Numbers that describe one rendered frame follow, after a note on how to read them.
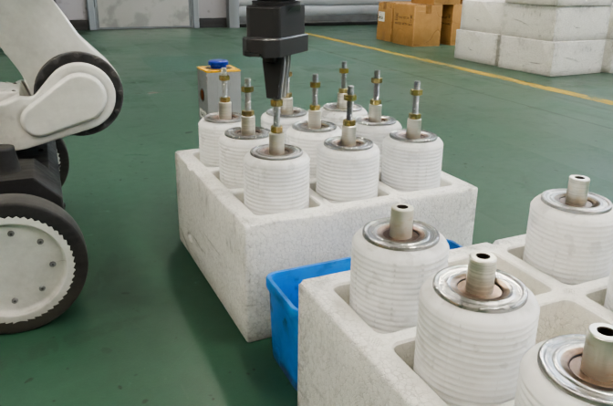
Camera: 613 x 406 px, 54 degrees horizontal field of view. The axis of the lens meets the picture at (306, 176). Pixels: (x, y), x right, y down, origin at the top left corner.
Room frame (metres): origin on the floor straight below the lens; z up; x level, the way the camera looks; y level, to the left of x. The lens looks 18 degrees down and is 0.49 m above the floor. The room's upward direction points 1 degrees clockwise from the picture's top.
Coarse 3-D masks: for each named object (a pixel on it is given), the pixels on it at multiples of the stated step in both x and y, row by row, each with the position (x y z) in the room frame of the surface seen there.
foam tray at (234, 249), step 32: (192, 160) 1.02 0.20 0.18; (192, 192) 0.97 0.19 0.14; (224, 192) 0.86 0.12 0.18; (384, 192) 0.88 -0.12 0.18; (416, 192) 0.87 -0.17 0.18; (448, 192) 0.88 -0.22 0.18; (192, 224) 0.98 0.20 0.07; (224, 224) 0.81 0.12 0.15; (256, 224) 0.74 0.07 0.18; (288, 224) 0.76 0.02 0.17; (320, 224) 0.78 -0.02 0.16; (352, 224) 0.80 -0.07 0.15; (448, 224) 0.88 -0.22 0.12; (192, 256) 0.99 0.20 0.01; (224, 256) 0.82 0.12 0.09; (256, 256) 0.74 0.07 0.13; (288, 256) 0.76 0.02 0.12; (320, 256) 0.78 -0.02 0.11; (224, 288) 0.82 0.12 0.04; (256, 288) 0.74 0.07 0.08; (256, 320) 0.74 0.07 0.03
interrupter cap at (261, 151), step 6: (264, 144) 0.86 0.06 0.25; (288, 144) 0.87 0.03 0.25; (252, 150) 0.83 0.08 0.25; (258, 150) 0.84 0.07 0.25; (264, 150) 0.84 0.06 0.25; (288, 150) 0.84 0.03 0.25; (294, 150) 0.84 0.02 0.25; (300, 150) 0.84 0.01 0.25; (258, 156) 0.80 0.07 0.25; (264, 156) 0.80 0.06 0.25; (270, 156) 0.81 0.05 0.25; (276, 156) 0.81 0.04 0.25; (282, 156) 0.81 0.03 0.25; (288, 156) 0.80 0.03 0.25; (294, 156) 0.81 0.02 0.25
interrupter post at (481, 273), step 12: (480, 252) 0.45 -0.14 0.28; (468, 264) 0.44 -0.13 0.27; (480, 264) 0.43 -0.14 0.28; (492, 264) 0.43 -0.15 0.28; (468, 276) 0.44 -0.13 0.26; (480, 276) 0.43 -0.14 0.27; (492, 276) 0.43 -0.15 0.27; (468, 288) 0.44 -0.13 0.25; (480, 288) 0.43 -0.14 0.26; (492, 288) 0.43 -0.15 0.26
